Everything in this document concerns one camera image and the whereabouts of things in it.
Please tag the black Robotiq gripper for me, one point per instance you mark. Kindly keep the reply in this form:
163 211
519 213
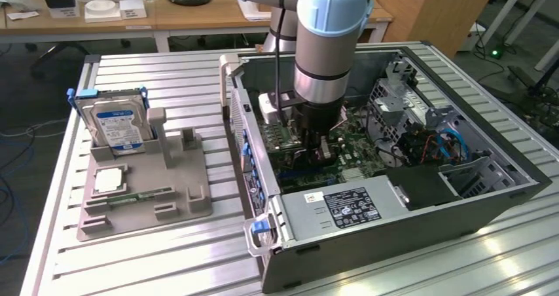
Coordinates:
323 125

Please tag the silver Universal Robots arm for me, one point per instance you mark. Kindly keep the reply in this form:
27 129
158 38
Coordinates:
323 47

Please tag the metal socket cover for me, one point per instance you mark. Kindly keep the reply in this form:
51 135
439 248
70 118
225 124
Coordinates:
343 119

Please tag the green motherboard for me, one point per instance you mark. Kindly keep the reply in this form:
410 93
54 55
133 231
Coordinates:
358 139

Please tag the silver chipset heatsink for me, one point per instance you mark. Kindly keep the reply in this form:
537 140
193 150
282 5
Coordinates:
354 174

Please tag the silver drive cage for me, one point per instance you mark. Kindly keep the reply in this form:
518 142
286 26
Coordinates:
393 103

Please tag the blue expansion slot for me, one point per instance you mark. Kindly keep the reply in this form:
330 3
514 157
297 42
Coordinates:
289 177

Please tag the grey power supply unit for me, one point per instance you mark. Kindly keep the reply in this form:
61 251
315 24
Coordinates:
306 220

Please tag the blue case latch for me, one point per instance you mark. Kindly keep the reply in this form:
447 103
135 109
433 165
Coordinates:
262 227

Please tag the white paper stack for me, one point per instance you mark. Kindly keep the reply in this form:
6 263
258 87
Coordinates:
255 12

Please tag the silver disk bay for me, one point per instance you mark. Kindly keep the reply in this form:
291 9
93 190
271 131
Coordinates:
477 178

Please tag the black open PC case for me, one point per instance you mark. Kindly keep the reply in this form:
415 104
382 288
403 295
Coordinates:
393 243

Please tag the wooden cabinet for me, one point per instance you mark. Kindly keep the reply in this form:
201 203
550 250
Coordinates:
437 14

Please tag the grey parts rack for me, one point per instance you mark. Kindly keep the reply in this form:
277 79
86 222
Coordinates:
145 178

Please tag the device with green light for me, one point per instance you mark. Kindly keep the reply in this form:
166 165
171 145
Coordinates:
495 52

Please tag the wooden desk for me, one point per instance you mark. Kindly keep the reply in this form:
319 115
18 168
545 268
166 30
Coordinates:
183 14

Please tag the black stand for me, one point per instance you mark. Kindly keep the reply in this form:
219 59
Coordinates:
522 76

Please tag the hard disk with blue caddy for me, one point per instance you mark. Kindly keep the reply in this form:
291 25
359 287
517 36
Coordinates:
114 125

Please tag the green RAM stick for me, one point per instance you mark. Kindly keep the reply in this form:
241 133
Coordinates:
135 197

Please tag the silver CPU chip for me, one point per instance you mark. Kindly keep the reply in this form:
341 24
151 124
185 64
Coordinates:
110 180

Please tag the plain white box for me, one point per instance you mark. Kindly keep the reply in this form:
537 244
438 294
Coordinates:
133 9

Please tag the white box with round hole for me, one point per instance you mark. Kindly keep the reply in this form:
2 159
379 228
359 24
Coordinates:
103 11

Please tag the black and white box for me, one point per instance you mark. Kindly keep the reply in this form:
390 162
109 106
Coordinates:
62 8

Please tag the white paper tag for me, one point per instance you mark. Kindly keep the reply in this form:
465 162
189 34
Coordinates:
22 15

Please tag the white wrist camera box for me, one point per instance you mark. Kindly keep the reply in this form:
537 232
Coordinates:
271 109

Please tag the white desk frame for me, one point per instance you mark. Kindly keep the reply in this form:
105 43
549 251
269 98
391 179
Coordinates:
548 53

